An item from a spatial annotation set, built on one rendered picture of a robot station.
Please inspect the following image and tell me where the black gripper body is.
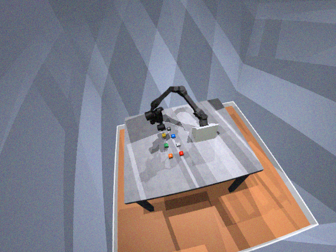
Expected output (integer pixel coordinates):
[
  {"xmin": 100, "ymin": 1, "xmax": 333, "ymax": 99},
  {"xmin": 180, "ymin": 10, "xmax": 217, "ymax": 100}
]
[{"xmin": 156, "ymin": 115, "xmax": 165, "ymax": 131}]

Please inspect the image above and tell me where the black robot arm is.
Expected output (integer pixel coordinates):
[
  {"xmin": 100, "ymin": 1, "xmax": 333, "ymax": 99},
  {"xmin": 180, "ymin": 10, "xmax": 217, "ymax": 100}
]
[{"xmin": 144, "ymin": 86, "xmax": 208, "ymax": 127}]

